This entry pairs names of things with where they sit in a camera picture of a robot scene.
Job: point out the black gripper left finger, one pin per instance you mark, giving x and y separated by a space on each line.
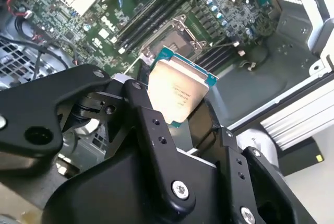
31 114

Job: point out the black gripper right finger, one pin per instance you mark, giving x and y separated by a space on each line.
233 182

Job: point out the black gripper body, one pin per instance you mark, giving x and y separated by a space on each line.
117 195

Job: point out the silver topped CPU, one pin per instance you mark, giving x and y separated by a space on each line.
177 91

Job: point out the thin metal locking lever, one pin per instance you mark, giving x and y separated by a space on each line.
133 64

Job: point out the metal socket cover frame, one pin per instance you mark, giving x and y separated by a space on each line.
148 54

